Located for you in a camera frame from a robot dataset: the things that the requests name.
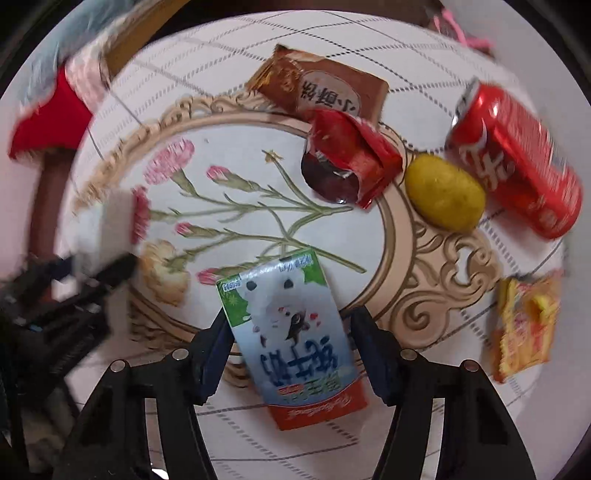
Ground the milk carton with cartoon print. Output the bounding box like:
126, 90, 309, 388
216, 248, 370, 431

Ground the red soda can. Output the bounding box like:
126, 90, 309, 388
445, 78, 583, 240

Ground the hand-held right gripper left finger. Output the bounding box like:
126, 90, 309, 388
51, 307, 236, 480

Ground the yellow and red snack packet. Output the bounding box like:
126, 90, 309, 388
490, 270, 565, 384

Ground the torn red foil wrapper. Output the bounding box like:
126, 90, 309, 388
300, 111, 404, 210

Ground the red cloth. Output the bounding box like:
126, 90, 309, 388
9, 69, 95, 160

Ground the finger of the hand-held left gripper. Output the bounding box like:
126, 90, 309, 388
51, 251, 139, 296

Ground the brown wooden chair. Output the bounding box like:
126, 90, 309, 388
104, 9, 185, 79

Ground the yellow-green lemon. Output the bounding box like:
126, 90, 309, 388
405, 154, 487, 232

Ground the brown snack packet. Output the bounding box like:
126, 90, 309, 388
245, 45, 389, 125

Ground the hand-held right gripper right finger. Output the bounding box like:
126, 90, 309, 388
348, 305, 539, 480

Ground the pink string item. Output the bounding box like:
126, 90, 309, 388
431, 9, 492, 49

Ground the floral printed tablecloth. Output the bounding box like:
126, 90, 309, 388
55, 9, 573, 480

